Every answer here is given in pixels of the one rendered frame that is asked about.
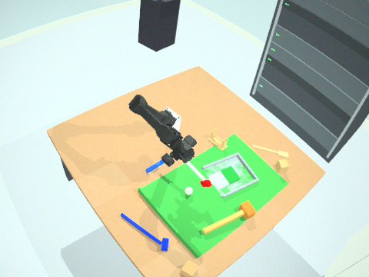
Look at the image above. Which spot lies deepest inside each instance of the blue golf putter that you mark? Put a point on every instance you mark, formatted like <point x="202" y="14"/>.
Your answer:
<point x="164" y="243"/>

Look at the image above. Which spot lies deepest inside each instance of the yellow mallet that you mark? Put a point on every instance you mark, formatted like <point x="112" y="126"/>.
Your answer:
<point x="245" y="209"/>

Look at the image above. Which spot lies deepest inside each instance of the blue flat bar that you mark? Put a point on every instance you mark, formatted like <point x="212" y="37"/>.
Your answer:
<point x="154" y="166"/>

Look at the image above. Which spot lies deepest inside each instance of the white golf ball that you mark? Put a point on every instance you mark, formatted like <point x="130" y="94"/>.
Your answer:
<point x="188" y="191"/>

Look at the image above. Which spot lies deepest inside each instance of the green flat mat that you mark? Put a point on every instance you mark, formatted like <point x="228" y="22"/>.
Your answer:
<point x="190" y="214"/>

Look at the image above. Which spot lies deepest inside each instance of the tan cube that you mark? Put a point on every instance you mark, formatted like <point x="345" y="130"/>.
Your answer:
<point x="189" y="269"/>
<point x="282" y="166"/>

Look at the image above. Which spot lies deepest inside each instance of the white rectangular bar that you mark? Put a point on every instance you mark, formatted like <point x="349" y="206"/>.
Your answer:
<point x="204" y="182"/>

